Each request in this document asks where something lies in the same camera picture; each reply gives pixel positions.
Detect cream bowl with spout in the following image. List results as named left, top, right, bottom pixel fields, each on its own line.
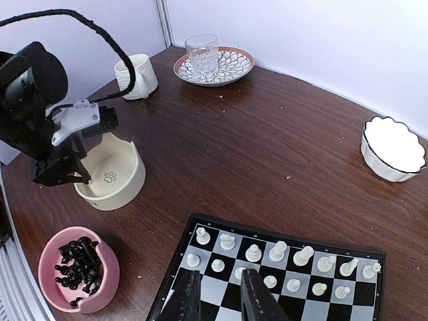
left=74, top=132, right=146, bottom=211

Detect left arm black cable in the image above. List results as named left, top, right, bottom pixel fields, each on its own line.
left=0, top=9, right=137, bottom=101

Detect black and white chessboard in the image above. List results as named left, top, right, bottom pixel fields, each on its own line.
left=148, top=214, right=385, bottom=320

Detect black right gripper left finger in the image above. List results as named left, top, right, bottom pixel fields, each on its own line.
left=158, top=270, right=201, bottom=320

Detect patterned saucer plate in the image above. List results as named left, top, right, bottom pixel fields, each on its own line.
left=173, top=47, right=255, bottom=87

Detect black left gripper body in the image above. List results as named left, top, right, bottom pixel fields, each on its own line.
left=31, top=100, right=119, bottom=187

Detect black chess pieces pile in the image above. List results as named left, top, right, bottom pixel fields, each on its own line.
left=54, top=236, right=102, bottom=296

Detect white textured ceramic mug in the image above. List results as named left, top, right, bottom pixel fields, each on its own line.
left=114, top=53, right=158, bottom=100

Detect aluminium frame post left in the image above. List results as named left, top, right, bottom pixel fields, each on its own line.
left=154, top=0, right=175, bottom=47

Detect white chess piece tall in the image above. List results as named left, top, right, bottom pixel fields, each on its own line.
left=317, top=255, right=337, bottom=273
left=293, top=245, right=314, bottom=267

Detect pink bowl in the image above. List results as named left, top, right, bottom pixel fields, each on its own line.
left=38, top=226, right=120, bottom=314

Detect aluminium front rail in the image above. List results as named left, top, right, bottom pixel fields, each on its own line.
left=1, top=183, right=56, bottom=320

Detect white scalloped bowl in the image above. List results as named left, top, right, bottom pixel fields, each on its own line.
left=360, top=116, right=427, bottom=183

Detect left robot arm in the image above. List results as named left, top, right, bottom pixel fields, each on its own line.
left=1, top=41, right=119, bottom=187

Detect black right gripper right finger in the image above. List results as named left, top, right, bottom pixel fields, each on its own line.
left=240, top=269, right=290, bottom=321

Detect white rook corner piece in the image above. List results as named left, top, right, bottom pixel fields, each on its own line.
left=196, top=227, right=211, bottom=245

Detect white knight piece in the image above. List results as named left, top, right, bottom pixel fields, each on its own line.
left=219, top=233, right=235, bottom=251

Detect clear glass tumbler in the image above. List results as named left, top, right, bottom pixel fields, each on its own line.
left=185, top=33, right=219, bottom=76

